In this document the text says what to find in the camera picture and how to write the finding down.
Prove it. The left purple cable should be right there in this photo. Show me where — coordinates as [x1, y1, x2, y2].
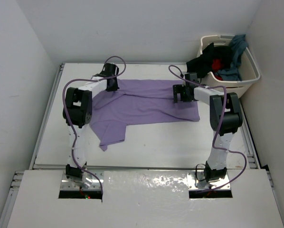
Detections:
[62, 56, 127, 195]

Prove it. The beige laundry basket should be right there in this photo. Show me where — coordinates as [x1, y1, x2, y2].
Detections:
[197, 35, 261, 97]

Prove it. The white front cover board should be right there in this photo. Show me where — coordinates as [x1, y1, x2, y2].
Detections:
[8, 170, 283, 228]

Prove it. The teal shirt in basket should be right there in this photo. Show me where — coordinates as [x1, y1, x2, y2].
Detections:
[218, 34, 248, 81]

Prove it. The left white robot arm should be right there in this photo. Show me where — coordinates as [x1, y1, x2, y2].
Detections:
[62, 62, 122, 181]

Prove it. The purple t shirt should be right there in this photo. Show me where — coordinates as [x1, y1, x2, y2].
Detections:
[90, 79, 200, 151]

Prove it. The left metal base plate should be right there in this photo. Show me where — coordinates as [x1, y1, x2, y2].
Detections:
[60, 170, 104, 192]

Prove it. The black garment in basket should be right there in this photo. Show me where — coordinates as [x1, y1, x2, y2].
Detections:
[186, 43, 232, 78]

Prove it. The red garment in basket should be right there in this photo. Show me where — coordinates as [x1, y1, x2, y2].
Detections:
[212, 58, 224, 81]

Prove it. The metal base plate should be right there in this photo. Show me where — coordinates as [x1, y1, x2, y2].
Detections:
[187, 169, 231, 191]
[60, 170, 104, 192]

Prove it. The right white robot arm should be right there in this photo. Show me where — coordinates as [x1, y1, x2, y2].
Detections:
[172, 73, 243, 182]

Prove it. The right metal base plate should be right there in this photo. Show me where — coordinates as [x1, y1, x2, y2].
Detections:
[187, 169, 231, 191]

